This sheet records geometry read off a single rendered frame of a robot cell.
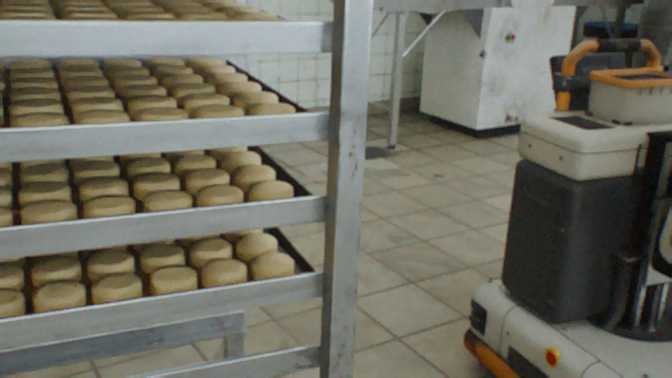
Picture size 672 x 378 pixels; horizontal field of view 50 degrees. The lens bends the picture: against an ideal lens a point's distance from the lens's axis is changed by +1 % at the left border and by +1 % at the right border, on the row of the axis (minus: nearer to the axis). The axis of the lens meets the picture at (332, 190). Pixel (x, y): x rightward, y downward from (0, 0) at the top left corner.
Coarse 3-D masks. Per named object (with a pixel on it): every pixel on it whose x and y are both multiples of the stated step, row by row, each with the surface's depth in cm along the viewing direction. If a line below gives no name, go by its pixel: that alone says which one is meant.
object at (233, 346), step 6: (228, 336) 126; (234, 336) 126; (240, 336) 127; (228, 342) 126; (234, 342) 127; (240, 342) 127; (228, 348) 127; (234, 348) 127; (240, 348) 128; (228, 354) 127; (234, 354) 128; (240, 354) 128
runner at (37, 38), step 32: (0, 32) 59; (32, 32) 60; (64, 32) 61; (96, 32) 62; (128, 32) 63; (160, 32) 64; (192, 32) 65; (224, 32) 66; (256, 32) 67; (288, 32) 69; (320, 32) 70
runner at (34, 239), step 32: (32, 224) 65; (64, 224) 66; (96, 224) 67; (128, 224) 69; (160, 224) 70; (192, 224) 71; (224, 224) 72; (256, 224) 74; (288, 224) 75; (0, 256) 65
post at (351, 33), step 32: (352, 0) 67; (352, 32) 68; (352, 64) 69; (352, 96) 70; (352, 128) 71; (352, 160) 72; (352, 192) 73; (352, 224) 75; (352, 256) 76; (352, 288) 77; (352, 320) 79; (320, 352) 82; (352, 352) 80
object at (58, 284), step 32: (32, 256) 86; (64, 256) 81; (96, 256) 82; (128, 256) 82; (160, 256) 82; (192, 256) 84; (224, 256) 84; (256, 256) 83; (288, 256) 83; (0, 288) 74; (32, 288) 78; (64, 288) 74; (96, 288) 74; (128, 288) 75; (160, 288) 76; (192, 288) 78
